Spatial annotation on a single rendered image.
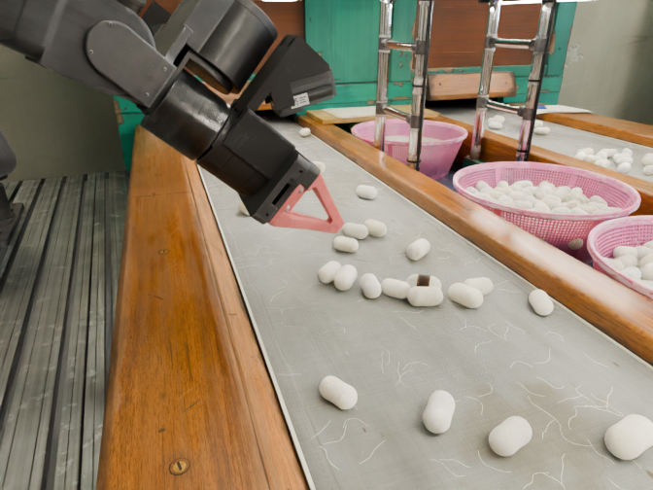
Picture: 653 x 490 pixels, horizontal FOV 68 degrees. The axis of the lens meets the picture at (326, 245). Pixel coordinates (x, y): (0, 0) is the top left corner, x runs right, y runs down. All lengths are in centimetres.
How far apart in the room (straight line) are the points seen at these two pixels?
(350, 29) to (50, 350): 110
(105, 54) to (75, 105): 182
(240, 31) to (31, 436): 39
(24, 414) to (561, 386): 47
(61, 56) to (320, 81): 19
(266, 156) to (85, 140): 182
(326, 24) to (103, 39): 106
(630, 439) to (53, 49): 44
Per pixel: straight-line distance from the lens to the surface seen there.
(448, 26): 156
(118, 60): 37
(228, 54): 41
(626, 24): 353
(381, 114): 101
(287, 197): 43
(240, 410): 34
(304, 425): 36
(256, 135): 40
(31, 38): 36
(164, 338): 42
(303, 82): 42
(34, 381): 58
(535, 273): 56
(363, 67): 144
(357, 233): 62
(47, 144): 222
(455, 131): 123
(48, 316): 69
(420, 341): 44
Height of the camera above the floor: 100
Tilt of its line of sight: 25 degrees down
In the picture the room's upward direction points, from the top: straight up
